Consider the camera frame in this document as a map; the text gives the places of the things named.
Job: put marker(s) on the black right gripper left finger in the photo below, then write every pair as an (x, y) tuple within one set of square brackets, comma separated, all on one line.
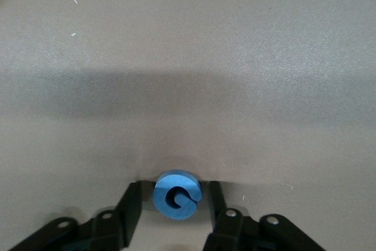
[(105, 230)]

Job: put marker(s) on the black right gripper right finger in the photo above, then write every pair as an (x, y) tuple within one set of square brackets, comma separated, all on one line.
[(232, 230)]

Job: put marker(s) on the blue foam letter G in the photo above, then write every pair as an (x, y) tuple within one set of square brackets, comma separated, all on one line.
[(164, 186)]

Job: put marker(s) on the brown table cover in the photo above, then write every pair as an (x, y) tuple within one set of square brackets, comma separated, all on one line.
[(188, 57)]

